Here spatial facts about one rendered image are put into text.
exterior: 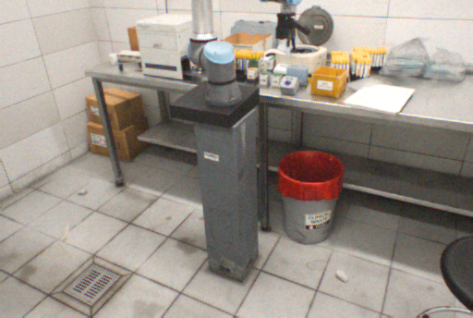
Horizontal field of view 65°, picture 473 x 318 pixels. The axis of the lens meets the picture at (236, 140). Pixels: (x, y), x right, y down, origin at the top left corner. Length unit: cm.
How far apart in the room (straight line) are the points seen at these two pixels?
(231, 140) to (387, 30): 116
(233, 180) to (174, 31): 85
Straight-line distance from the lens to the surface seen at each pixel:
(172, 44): 203
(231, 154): 154
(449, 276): 128
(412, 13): 224
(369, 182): 228
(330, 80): 173
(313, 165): 219
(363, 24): 227
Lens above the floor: 150
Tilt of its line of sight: 28 degrees down
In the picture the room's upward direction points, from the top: 3 degrees counter-clockwise
